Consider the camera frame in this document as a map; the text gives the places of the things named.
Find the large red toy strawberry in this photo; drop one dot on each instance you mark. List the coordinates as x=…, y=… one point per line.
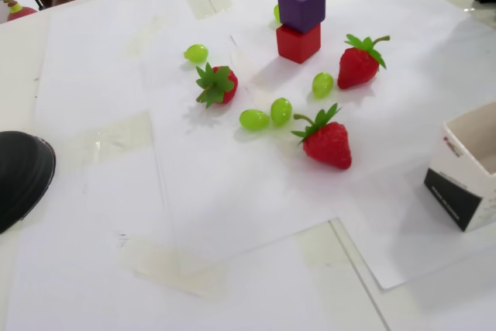
x=329, y=145

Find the white and black carton box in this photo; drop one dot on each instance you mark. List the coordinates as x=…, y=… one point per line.
x=453, y=195

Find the green toy grape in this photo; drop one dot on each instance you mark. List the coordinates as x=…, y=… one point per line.
x=322, y=85
x=281, y=111
x=276, y=13
x=253, y=120
x=195, y=53

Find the long-stemmed red toy strawberry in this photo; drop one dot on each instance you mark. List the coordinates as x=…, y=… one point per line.
x=356, y=65

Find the red wooden cube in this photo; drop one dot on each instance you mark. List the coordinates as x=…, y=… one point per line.
x=296, y=44

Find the small red toy strawberry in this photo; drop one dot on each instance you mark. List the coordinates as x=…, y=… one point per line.
x=222, y=85

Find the purple wooden cube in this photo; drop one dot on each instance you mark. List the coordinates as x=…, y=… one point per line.
x=300, y=5

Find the red fire extinguisher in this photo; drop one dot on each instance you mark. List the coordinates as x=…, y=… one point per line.
x=21, y=13

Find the black round camera stand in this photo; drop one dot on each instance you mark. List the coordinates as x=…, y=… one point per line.
x=21, y=180

